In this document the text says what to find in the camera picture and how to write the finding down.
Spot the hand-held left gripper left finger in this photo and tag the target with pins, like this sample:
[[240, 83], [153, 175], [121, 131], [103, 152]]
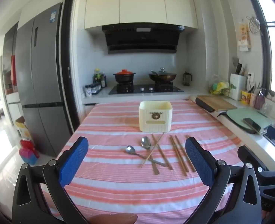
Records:
[[74, 158]]

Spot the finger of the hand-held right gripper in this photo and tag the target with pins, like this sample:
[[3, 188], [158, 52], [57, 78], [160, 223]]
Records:
[[247, 155]]

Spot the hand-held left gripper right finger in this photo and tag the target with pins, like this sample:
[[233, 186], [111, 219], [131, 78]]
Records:
[[195, 158]]

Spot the metal spoon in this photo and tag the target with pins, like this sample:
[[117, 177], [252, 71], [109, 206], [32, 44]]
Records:
[[146, 142], [129, 149]]

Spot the cream utensil holder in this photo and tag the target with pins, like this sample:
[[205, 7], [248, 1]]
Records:
[[155, 116]]

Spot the person's left hand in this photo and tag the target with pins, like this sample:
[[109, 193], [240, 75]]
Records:
[[114, 219]]

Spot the black rectangular block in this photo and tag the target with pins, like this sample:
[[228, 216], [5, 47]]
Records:
[[253, 124]]

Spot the pale green cutting board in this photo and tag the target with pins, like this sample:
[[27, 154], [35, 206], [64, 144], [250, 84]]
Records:
[[240, 119]]

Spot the pink striped tablecloth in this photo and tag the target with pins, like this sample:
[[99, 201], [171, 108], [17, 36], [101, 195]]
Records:
[[109, 186]]

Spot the red and blue toy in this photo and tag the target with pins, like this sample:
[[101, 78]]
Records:
[[29, 151]]

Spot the purple soap dispenser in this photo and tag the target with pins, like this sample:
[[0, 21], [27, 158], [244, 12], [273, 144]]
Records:
[[259, 100]]

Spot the yellow packet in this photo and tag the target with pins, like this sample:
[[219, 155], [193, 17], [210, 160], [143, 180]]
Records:
[[245, 97]]

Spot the cardboard box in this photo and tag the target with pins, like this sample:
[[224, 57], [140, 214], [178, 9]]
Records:
[[23, 128]]

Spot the wooden cutting board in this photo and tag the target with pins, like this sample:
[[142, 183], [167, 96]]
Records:
[[218, 102]]

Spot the white knife block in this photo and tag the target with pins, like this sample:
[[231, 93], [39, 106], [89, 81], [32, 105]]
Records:
[[237, 87]]

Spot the spice jars group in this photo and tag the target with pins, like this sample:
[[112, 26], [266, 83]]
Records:
[[93, 89]]

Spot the plastic bag yellow green contents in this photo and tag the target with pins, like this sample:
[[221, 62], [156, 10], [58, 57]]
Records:
[[219, 86]]

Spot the glass french press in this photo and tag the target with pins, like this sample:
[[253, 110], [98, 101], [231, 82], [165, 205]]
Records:
[[187, 79]]

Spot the dark sauce bottle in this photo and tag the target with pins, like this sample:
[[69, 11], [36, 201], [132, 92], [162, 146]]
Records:
[[103, 80]]

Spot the yellow cap sauce bottle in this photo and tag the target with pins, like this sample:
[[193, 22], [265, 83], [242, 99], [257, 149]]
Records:
[[97, 77]]

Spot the black gas stove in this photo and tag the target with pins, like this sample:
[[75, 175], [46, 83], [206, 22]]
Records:
[[144, 89]]

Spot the wok with glass lid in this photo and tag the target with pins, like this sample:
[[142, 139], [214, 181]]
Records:
[[162, 77]]

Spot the grey refrigerator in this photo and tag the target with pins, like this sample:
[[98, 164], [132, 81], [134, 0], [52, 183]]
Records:
[[44, 74]]

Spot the black clay pot red lid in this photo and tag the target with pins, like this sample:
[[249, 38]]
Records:
[[124, 77]]

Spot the black range hood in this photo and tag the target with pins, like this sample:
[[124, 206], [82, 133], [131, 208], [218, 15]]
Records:
[[142, 39]]

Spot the white upper cabinet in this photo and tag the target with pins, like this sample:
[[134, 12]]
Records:
[[139, 2]]

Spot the hanging wall calendar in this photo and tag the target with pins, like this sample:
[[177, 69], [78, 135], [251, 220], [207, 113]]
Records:
[[243, 35]]

